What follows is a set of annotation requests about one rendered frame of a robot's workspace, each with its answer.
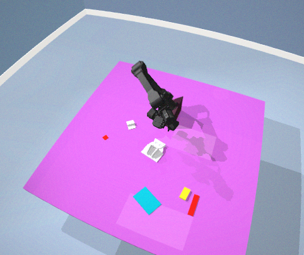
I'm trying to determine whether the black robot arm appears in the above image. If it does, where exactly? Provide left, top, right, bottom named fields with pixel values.
left=131, top=61, right=178, bottom=129

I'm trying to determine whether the red flat bar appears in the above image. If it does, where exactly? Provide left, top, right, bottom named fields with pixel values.
left=188, top=194, right=199, bottom=216

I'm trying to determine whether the yellow rectangular block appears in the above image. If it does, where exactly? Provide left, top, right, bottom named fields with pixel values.
left=179, top=187, right=190, bottom=200

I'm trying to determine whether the cyan rectangular plate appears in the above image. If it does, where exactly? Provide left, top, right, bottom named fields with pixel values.
left=133, top=186, right=161, bottom=215

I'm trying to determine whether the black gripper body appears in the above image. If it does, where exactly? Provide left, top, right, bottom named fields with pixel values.
left=147, top=108, right=179, bottom=131

